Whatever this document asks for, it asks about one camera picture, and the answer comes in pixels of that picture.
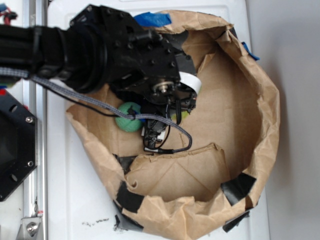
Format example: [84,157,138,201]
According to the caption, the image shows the blue tape strip right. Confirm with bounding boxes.
[241,41,261,61]

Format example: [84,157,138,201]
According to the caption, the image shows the green rubber ball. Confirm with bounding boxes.
[115,102,143,133]

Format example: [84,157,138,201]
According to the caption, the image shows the white plastic tray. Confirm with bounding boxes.
[45,0,272,240]

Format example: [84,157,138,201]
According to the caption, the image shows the brown paper bag bin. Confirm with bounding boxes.
[66,10,280,240]

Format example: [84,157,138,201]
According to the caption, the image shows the grey braided cable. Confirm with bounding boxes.
[0,66,194,155]

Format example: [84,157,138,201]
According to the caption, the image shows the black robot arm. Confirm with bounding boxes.
[0,5,197,111]

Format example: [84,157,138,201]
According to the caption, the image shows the green plush frog toy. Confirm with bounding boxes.
[168,109,190,125]

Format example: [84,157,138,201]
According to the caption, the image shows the blue masking tape piece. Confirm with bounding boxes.
[133,12,172,28]

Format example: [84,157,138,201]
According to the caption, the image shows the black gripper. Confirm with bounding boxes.
[105,15,198,112]

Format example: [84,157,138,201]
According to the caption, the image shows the aluminium frame rail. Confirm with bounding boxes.
[15,0,48,240]

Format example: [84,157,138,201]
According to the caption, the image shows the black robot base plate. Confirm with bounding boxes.
[0,89,34,202]

